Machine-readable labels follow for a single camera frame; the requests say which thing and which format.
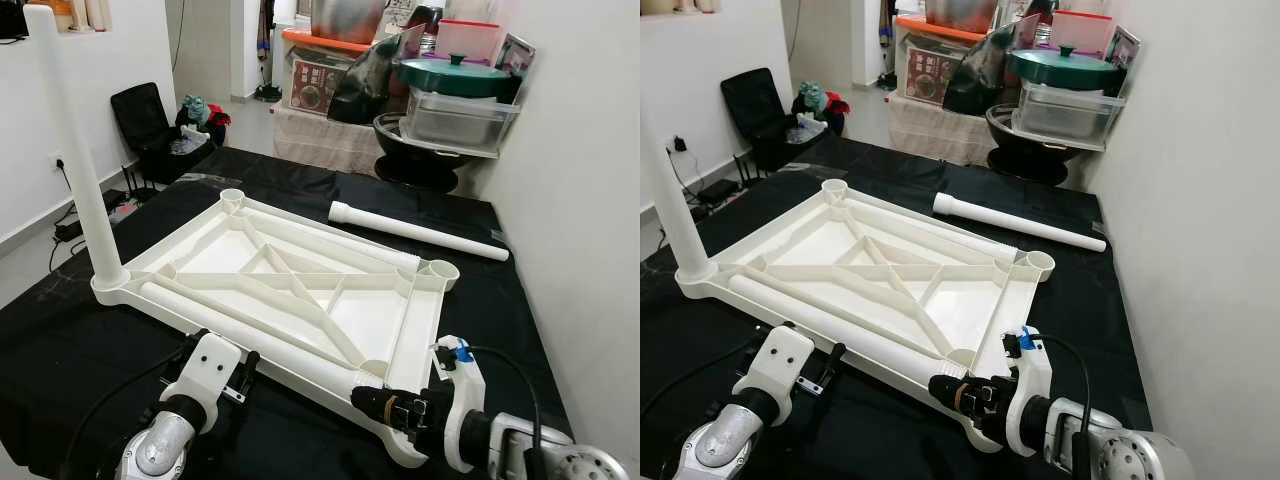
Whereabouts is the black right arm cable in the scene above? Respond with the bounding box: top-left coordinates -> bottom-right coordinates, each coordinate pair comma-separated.
1020,330 -> 1096,480
455,340 -> 546,480

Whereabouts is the orange lidded storage box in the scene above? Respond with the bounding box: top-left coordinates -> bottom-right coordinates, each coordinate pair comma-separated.
280,28 -> 371,113
895,15 -> 986,101

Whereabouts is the green pot lid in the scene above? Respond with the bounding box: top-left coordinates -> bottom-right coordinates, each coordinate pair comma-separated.
395,53 -> 514,99
1007,45 -> 1121,91

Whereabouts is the grey printed box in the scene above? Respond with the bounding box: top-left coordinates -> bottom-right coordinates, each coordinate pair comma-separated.
495,33 -> 537,104
1103,25 -> 1143,96

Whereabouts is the clear plastic storage box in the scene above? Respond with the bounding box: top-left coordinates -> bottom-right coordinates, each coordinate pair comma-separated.
400,88 -> 521,151
1012,80 -> 1126,143

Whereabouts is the beige cloth covered stand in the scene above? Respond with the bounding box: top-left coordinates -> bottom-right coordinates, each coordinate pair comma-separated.
887,95 -> 996,166
272,103 -> 386,178

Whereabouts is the black wok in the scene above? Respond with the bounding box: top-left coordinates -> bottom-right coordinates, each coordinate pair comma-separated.
373,112 -> 471,194
985,105 -> 1081,186

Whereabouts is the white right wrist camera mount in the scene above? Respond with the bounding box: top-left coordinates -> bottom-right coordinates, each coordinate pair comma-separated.
1003,327 -> 1054,458
430,334 -> 489,473

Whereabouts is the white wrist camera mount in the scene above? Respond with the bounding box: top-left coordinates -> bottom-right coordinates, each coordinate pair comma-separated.
172,333 -> 244,411
430,334 -> 489,473
735,325 -> 814,401
1003,327 -> 1054,458

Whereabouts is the white plastic children table top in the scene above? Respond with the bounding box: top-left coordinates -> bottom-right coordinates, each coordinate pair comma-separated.
90,188 -> 462,469
675,178 -> 1056,453

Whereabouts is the pink box red lid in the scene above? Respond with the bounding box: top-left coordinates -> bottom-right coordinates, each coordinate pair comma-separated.
437,20 -> 504,63
1048,10 -> 1114,56

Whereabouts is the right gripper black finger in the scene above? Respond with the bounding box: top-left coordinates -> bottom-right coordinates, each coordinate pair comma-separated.
930,373 -> 989,418
352,385 -> 423,431

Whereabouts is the steel pot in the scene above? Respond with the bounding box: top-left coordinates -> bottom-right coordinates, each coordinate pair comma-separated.
310,0 -> 389,46
925,0 -> 1001,34

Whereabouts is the black tablecloth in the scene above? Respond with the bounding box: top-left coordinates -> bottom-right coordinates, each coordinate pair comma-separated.
0,147 -> 576,480
640,135 -> 1156,480

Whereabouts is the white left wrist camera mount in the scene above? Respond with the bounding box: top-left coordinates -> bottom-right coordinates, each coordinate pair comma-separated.
735,325 -> 814,401
172,333 -> 244,411

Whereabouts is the black plastic bag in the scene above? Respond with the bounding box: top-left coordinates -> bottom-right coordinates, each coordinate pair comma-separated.
942,10 -> 1051,116
327,20 -> 441,126

